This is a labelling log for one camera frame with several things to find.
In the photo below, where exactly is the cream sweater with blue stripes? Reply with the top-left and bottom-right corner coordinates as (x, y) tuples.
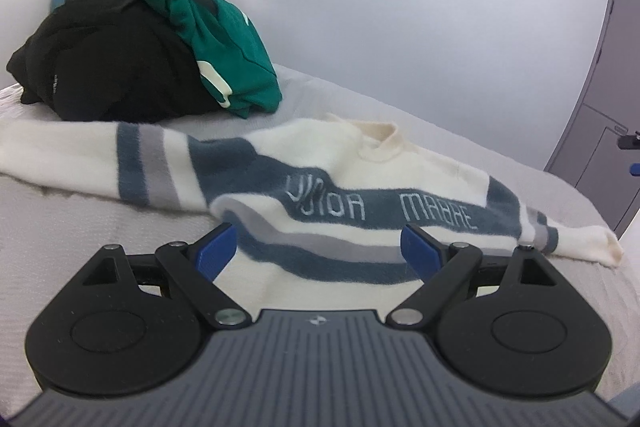
(0, 113), (624, 311)

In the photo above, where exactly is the black garment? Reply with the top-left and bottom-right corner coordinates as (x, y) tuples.
(6, 0), (227, 124)

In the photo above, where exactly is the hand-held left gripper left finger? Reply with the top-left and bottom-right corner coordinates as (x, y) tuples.
(80, 222), (253, 330)

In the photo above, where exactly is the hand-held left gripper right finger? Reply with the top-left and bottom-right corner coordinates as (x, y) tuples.
(386, 222), (561, 329)

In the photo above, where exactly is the green garment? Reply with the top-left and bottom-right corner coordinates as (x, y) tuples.
(122, 0), (283, 119)

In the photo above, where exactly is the grey purple door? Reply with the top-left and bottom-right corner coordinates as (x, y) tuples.
(544, 0), (640, 239)

